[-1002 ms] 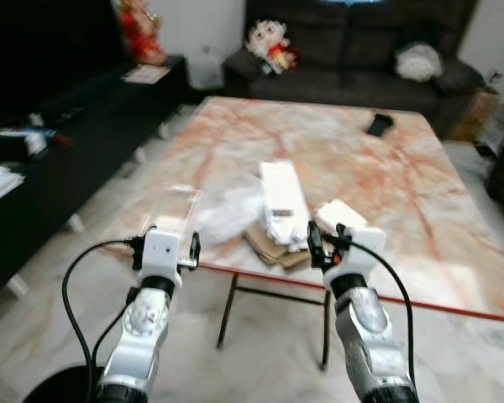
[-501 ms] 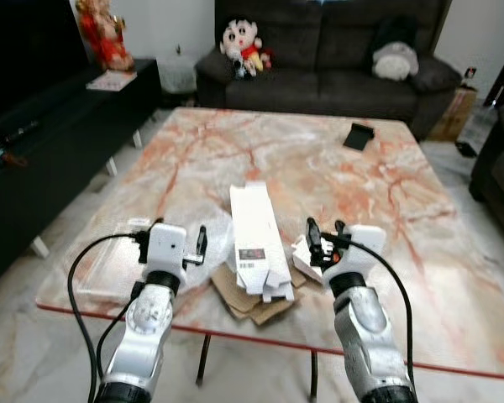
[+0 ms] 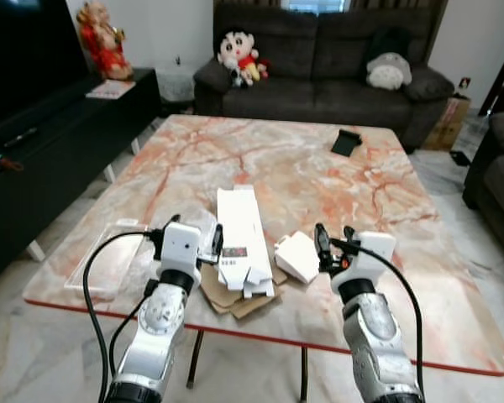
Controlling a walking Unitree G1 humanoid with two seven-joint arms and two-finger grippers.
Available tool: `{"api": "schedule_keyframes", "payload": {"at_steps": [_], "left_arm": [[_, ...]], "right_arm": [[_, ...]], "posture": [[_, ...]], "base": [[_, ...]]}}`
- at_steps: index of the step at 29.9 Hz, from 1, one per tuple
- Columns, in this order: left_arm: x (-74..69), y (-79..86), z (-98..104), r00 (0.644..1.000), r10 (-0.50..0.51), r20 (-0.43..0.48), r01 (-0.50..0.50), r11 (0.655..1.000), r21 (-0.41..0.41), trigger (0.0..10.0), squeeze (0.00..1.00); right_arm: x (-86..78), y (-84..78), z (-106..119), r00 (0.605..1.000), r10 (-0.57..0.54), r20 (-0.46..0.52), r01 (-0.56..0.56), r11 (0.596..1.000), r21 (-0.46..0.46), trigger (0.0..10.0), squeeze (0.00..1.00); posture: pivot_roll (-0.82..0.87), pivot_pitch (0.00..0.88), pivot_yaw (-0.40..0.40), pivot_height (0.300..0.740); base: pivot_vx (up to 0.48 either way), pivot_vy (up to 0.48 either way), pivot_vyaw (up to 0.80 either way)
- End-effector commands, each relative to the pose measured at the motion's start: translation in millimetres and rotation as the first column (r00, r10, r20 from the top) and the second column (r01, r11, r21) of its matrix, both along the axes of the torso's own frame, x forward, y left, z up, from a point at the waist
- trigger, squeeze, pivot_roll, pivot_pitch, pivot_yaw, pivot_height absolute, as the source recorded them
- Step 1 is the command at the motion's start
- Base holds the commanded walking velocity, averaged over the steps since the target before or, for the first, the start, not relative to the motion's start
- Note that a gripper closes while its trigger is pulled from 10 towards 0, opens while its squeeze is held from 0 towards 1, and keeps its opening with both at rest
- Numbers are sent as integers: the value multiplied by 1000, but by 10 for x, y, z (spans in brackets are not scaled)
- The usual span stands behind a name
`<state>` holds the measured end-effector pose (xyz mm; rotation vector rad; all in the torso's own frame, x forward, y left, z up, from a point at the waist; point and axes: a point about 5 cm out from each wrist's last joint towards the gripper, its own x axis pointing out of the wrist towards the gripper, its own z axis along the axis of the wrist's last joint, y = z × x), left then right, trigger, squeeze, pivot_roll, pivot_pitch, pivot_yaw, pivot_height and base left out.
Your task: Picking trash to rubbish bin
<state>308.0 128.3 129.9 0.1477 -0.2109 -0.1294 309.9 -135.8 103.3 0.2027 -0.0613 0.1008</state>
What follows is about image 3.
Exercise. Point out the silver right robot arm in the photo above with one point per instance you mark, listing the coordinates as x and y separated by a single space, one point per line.
378 344

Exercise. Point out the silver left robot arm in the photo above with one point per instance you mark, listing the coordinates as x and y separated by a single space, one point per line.
155 336

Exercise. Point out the long white carton box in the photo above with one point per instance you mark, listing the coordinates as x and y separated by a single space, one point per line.
242 227

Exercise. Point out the small white box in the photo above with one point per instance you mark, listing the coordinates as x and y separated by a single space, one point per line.
296 257

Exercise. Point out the marble pattern folding table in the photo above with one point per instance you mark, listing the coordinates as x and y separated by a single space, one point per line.
319 193

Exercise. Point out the brown cardboard piece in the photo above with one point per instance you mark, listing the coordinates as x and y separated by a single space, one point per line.
223 298

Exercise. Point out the clear flat plastic tray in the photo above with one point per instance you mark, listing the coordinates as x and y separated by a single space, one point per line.
105 264

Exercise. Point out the small black stand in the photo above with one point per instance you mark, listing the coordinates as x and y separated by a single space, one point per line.
346 143

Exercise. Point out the black TV console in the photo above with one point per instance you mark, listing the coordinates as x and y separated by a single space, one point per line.
59 168

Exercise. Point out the brown cardboard box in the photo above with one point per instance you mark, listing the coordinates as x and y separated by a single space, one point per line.
445 126

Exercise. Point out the pink white booklet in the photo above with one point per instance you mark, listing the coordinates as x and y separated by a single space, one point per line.
111 89

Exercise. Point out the dark armchair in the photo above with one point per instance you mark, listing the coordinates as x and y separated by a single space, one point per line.
500 185

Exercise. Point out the grey white round plush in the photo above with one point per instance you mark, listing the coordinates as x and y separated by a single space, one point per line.
389 71

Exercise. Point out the dark brown sofa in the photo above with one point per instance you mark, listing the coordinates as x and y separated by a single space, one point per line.
319 67

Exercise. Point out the cartoon boy plush doll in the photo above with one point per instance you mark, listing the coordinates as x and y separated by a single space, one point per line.
240 57

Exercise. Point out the red and gold figurine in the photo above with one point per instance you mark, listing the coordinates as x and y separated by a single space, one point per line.
102 42

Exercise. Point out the black television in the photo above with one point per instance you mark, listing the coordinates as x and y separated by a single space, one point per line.
25 59

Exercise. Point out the window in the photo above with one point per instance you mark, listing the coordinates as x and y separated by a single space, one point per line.
315 6

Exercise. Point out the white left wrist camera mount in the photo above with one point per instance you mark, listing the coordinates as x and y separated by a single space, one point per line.
181 248

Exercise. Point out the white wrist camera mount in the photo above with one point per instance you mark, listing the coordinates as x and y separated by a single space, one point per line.
371 254
181 248

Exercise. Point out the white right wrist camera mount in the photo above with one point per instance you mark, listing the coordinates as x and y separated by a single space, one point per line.
371 254

